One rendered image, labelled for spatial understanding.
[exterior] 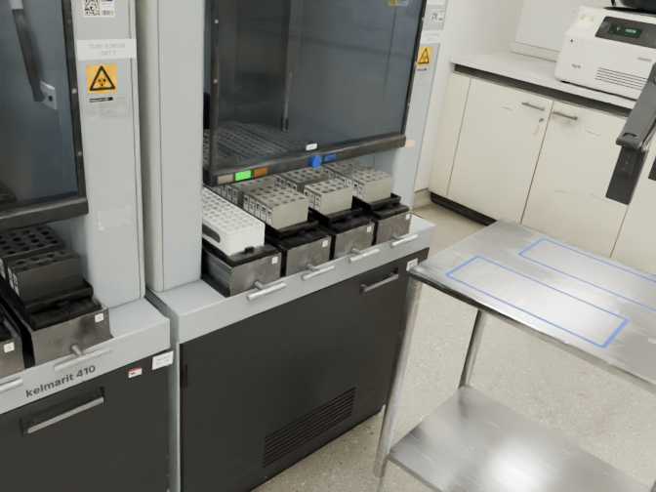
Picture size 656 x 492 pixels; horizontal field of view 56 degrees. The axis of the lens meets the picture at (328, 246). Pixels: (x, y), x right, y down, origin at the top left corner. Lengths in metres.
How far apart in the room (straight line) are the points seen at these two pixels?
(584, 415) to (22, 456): 1.86
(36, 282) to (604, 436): 1.90
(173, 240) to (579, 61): 2.48
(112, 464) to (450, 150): 2.85
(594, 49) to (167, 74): 2.48
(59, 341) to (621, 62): 2.75
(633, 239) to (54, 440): 2.76
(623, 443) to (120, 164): 1.90
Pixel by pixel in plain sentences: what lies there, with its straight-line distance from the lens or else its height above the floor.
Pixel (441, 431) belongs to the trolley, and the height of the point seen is 0.28.
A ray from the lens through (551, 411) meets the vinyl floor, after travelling 2.44.
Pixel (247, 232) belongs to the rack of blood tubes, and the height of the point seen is 0.86.
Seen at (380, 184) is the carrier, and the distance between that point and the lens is 1.66.
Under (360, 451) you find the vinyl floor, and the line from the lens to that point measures 2.06.
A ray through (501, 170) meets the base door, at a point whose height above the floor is 0.37.
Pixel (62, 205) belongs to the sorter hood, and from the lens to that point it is 1.14.
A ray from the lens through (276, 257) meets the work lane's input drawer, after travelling 1.37.
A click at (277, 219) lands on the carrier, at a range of 1.43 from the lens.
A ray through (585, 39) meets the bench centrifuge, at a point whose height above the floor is 1.12.
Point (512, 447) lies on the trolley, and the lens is 1.80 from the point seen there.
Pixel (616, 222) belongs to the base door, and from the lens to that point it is 3.37.
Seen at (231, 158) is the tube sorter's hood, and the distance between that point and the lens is 1.29.
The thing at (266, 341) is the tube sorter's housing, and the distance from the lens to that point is 1.48.
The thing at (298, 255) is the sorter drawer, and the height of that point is 0.79.
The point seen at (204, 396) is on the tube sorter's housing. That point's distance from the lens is 1.45.
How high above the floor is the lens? 1.45
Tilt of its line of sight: 27 degrees down
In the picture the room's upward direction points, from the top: 7 degrees clockwise
